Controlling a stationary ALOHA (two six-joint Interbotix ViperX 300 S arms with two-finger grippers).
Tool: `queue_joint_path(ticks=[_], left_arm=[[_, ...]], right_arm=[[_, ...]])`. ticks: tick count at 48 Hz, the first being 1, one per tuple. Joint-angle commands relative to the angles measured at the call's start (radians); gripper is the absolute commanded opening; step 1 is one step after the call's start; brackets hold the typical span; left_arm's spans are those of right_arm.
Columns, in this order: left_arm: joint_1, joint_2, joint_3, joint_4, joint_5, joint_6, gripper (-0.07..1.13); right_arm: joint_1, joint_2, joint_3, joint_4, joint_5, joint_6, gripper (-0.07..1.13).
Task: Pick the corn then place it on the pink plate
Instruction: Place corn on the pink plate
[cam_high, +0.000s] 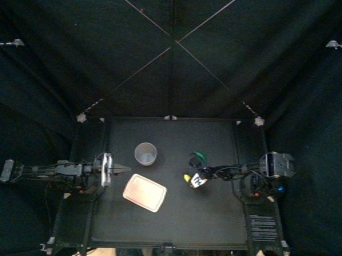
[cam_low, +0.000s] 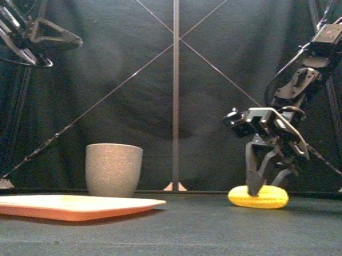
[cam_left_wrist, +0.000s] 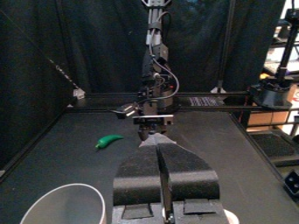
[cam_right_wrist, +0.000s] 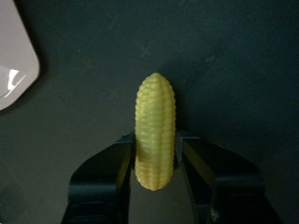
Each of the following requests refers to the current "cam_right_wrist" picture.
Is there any pink plastic plate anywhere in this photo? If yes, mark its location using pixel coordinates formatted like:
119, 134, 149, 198
0, 0, 42, 111

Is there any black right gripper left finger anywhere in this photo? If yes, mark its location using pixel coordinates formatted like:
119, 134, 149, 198
61, 131, 137, 224

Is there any yellow toy corn cob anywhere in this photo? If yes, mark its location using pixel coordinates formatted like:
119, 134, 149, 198
134, 72, 178, 192

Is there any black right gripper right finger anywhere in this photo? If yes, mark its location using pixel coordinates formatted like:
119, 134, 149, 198
174, 129, 286, 224

